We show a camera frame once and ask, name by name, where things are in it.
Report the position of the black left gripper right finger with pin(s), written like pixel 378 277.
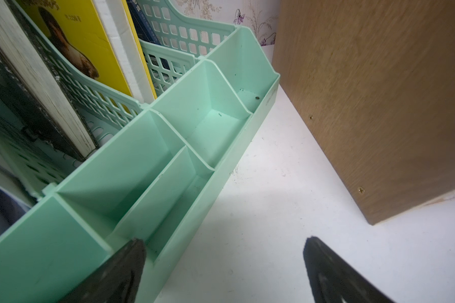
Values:
pixel 332 279

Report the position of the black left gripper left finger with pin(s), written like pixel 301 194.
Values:
pixel 116 280

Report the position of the wooden three-tier shelf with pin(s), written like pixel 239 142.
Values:
pixel 374 81

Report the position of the mint green desk organizer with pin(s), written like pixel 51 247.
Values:
pixel 158 175

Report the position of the grey bound book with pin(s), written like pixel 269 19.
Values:
pixel 38 95

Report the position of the yellow cover book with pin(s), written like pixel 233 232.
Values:
pixel 98 38

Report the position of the dark blue book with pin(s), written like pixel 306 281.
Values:
pixel 143 29

